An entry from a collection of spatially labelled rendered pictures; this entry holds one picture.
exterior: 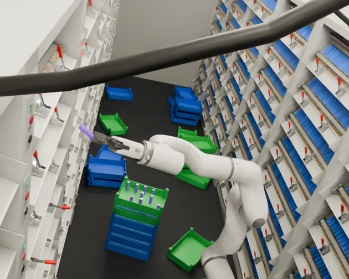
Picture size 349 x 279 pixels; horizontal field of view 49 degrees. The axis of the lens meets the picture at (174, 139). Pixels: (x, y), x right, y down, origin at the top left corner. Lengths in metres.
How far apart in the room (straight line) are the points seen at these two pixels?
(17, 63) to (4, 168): 0.22
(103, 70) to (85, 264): 2.22
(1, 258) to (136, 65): 0.59
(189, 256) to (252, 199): 1.36
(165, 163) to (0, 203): 0.70
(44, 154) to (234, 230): 0.85
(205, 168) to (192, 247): 1.55
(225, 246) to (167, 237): 1.23
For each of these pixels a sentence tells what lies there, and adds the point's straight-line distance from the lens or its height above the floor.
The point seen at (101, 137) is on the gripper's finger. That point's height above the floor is 1.34.
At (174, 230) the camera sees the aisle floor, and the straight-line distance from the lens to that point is 2.97.
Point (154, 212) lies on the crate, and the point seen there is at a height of 0.43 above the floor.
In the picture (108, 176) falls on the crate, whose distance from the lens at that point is 3.13.
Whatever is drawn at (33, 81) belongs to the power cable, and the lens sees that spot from 0.49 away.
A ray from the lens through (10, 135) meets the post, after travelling 0.75.
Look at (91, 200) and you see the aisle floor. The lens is 3.05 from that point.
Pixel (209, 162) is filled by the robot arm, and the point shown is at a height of 1.27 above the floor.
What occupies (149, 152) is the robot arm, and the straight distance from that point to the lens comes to 1.30.
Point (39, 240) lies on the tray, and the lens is 1.47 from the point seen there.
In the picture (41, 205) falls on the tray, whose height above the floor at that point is 1.12.
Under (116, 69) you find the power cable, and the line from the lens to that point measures 0.47.
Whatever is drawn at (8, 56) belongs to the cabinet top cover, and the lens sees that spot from 0.70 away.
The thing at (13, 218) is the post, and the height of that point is 1.39.
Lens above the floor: 2.00
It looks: 30 degrees down
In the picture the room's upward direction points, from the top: 16 degrees clockwise
